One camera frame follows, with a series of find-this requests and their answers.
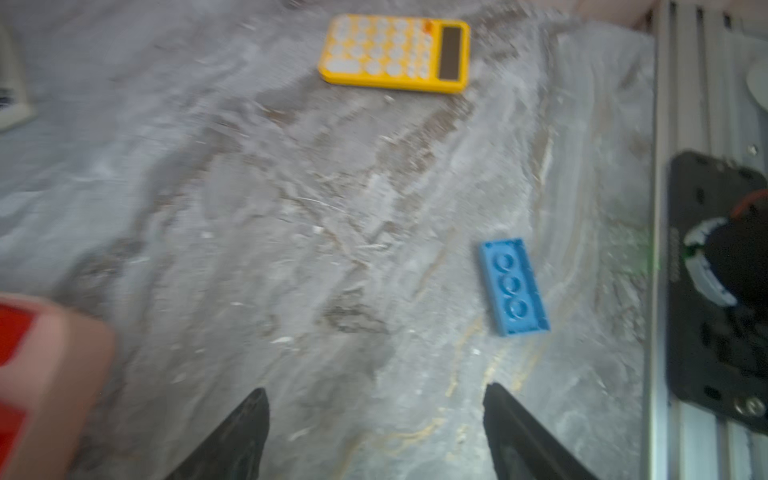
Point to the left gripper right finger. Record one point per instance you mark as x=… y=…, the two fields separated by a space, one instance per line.
x=521 y=447

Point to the pink plastic tray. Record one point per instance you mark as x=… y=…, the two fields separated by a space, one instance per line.
x=56 y=376

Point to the light blue lego brick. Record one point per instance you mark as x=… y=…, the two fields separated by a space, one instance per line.
x=511 y=287

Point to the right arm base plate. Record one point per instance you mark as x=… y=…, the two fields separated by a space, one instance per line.
x=716 y=357

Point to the red lego brick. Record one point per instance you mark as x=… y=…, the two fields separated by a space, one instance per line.
x=11 y=423
x=15 y=324

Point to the red lego brick front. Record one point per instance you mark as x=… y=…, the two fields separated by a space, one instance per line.
x=15 y=324

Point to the yellow calculator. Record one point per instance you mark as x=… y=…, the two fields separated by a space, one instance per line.
x=404 y=53

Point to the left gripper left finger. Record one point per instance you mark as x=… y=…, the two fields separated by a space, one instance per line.
x=235 y=448

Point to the aluminium rail frame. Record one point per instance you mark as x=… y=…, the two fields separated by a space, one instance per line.
x=703 y=52

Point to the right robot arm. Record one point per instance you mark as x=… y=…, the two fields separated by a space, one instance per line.
x=726 y=257

